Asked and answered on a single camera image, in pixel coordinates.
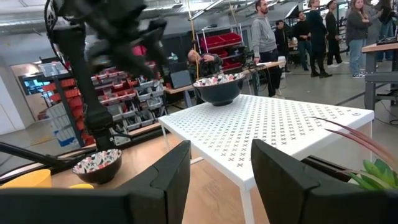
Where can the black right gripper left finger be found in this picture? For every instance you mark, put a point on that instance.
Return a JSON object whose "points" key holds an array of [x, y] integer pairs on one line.
{"points": [[149, 202]]}

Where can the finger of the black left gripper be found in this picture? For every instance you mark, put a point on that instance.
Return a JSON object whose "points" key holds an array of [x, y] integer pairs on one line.
{"points": [[136, 67], [157, 43]]}

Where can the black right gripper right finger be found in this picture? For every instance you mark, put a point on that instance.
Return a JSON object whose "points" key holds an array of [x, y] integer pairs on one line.
{"points": [[289, 199]]}

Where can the dark bowl with patterned inside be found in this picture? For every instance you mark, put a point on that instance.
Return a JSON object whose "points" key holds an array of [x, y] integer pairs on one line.
{"points": [[99, 174], [219, 93]]}

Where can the yellow plastic mini bowl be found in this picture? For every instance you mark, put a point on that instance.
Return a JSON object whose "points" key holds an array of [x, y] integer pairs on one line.
{"points": [[81, 186], [28, 180]]}

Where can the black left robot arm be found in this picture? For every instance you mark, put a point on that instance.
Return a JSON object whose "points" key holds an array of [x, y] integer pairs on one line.
{"points": [[79, 77]]}

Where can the rack of red grey bins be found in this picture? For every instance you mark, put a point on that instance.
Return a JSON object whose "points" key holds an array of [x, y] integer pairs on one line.
{"points": [[136, 99]]}

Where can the grey laptop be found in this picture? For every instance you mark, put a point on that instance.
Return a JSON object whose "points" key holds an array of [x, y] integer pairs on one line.
{"points": [[181, 79]]}

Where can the wooden workbench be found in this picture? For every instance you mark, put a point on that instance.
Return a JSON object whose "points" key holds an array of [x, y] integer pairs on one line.
{"points": [[177, 89]]}

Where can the person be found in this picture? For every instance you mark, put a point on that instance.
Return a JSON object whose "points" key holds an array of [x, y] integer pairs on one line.
{"points": [[264, 40], [206, 65], [333, 31], [385, 21], [357, 34], [282, 40], [317, 34], [302, 37]]}

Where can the cart with red bins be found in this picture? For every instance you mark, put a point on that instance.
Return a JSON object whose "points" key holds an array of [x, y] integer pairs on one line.
{"points": [[222, 42]]}

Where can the clear plastic box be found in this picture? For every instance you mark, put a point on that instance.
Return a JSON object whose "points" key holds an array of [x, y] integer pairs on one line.
{"points": [[53, 68]]}

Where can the white perforated metal shelf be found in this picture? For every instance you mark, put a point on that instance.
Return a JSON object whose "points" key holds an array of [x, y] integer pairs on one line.
{"points": [[264, 130]]}

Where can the potted green spiky plant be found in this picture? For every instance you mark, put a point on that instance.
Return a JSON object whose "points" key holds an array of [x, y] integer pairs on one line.
{"points": [[377, 174]]}

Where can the wooden table grey legs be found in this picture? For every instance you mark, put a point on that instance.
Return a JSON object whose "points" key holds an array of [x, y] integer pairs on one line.
{"points": [[377, 62]]}

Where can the wall screen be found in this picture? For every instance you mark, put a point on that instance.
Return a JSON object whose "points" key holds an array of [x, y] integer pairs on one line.
{"points": [[32, 85]]}

